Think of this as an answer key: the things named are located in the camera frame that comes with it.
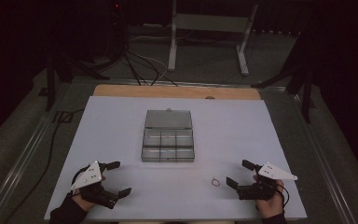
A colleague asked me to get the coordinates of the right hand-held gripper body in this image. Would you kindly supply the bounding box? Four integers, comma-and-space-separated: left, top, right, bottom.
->
236, 161, 298, 201

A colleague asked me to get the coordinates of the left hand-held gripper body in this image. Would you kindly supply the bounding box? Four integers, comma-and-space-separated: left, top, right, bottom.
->
70, 160, 120, 210

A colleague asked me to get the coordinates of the clear plastic compartment box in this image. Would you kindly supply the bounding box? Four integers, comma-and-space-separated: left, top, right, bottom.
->
141, 107, 196, 163

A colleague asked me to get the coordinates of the person's right hand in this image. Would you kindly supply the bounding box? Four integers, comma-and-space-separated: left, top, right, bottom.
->
255, 179, 285, 219

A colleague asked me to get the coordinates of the person's left hand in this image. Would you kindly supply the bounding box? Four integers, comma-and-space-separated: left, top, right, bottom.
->
72, 191, 98, 213

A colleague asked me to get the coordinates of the white table mat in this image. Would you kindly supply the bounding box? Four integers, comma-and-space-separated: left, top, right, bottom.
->
44, 95, 308, 221

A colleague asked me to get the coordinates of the black tripod stand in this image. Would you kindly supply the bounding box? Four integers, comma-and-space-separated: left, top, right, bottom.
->
251, 31, 316, 124
45, 52, 111, 112

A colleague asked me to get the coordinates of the wooden table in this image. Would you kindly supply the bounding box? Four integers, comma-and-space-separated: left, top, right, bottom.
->
92, 84, 262, 101

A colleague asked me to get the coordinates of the white metal stand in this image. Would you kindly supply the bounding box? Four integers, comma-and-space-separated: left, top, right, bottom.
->
167, 0, 259, 77

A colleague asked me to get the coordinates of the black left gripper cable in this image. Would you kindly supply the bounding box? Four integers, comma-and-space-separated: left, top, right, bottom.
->
71, 165, 90, 188

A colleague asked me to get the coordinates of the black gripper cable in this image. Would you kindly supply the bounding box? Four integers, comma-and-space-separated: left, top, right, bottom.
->
71, 165, 90, 188
276, 182, 291, 207

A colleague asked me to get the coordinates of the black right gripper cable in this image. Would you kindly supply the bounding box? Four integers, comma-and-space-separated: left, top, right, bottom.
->
276, 182, 291, 207

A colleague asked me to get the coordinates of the black floor cable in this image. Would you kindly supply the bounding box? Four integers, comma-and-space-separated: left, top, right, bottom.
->
4, 107, 87, 224

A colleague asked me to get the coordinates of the metal floor rail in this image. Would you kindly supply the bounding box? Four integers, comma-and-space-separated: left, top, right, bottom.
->
0, 81, 76, 224
287, 90, 358, 224

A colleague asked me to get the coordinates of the bundle of black cables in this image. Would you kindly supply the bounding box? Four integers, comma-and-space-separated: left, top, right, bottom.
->
105, 0, 179, 88

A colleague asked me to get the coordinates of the white floor cable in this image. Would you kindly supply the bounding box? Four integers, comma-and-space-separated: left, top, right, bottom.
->
129, 34, 169, 86

